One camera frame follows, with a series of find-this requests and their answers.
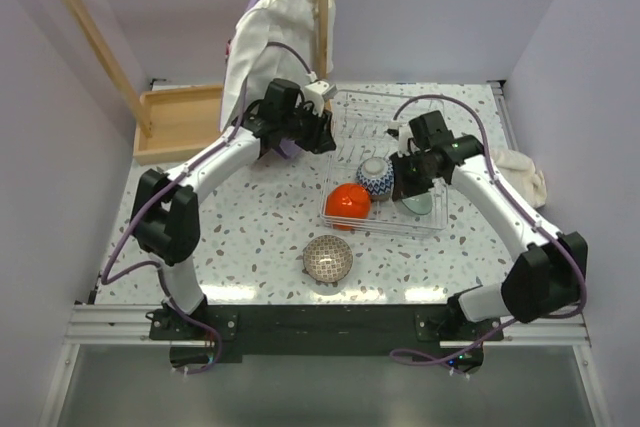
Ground purple cloth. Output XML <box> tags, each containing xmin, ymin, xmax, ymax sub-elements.
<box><xmin>245</xmin><ymin>0</ymin><xmax>307</xmax><ymax>159</ymax></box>

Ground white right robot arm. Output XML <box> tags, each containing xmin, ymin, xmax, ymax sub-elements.
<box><xmin>387</xmin><ymin>111</ymin><xmax>588</xmax><ymax>331</ymax></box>

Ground white hanging cloth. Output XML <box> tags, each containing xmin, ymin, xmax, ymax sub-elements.
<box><xmin>219</xmin><ymin>0</ymin><xmax>323</xmax><ymax>129</ymax></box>

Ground green glazed ceramic bowl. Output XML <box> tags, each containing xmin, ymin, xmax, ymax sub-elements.
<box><xmin>400</xmin><ymin>192</ymin><xmax>433</xmax><ymax>217</ymax></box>

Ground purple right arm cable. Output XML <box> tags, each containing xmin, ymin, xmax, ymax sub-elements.
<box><xmin>389</xmin><ymin>94</ymin><xmax>589</xmax><ymax>368</ymax></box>

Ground brown patterned ceramic bowl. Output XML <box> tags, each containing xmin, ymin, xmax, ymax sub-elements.
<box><xmin>303</xmin><ymin>235</ymin><xmax>354</xmax><ymax>284</ymax></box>

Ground orange plastic bowl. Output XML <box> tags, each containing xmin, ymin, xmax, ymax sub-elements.
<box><xmin>325</xmin><ymin>183</ymin><xmax>372</xmax><ymax>222</ymax></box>

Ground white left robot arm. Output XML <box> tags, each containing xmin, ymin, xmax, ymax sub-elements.
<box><xmin>130</xmin><ymin>78</ymin><xmax>337</xmax><ymax>314</ymax></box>

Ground wooden tray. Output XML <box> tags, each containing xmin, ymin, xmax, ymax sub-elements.
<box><xmin>133</xmin><ymin>85</ymin><xmax>223</xmax><ymax>165</ymax></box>

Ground white wire dish rack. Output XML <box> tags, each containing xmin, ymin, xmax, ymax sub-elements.
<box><xmin>320</xmin><ymin>89</ymin><xmax>448</xmax><ymax>237</ymax></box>

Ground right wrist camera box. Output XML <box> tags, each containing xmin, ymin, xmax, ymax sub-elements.
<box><xmin>387</xmin><ymin>120</ymin><xmax>414</xmax><ymax>156</ymax></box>

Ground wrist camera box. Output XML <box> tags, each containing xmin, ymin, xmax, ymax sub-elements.
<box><xmin>387</xmin><ymin>120</ymin><xmax>414</xmax><ymax>156</ymax></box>
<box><xmin>302</xmin><ymin>80</ymin><xmax>338</xmax><ymax>115</ymax></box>

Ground cream cloth on table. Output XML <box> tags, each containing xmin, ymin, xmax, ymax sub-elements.
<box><xmin>490</xmin><ymin>148</ymin><xmax>548</xmax><ymax>209</ymax></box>

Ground red blue patterned bowl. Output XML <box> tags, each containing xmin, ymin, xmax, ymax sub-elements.
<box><xmin>355</xmin><ymin>157</ymin><xmax>394</xmax><ymax>201</ymax></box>

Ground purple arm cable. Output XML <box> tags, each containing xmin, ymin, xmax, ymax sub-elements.
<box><xmin>99</xmin><ymin>40</ymin><xmax>316</xmax><ymax>376</ymax></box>
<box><xmin>389</xmin><ymin>94</ymin><xmax>589</xmax><ymax>368</ymax></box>

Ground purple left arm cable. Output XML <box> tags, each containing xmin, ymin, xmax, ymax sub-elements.
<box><xmin>99</xmin><ymin>40</ymin><xmax>316</xmax><ymax>376</ymax></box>

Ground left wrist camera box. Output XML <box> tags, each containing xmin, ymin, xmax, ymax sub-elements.
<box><xmin>302</xmin><ymin>80</ymin><xmax>338</xmax><ymax>115</ymax></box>

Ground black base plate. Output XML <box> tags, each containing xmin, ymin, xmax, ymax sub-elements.
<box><xmin>146</xmin><ymin>304</ymin><xmax>503</xmax><ymax>368</ymax></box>

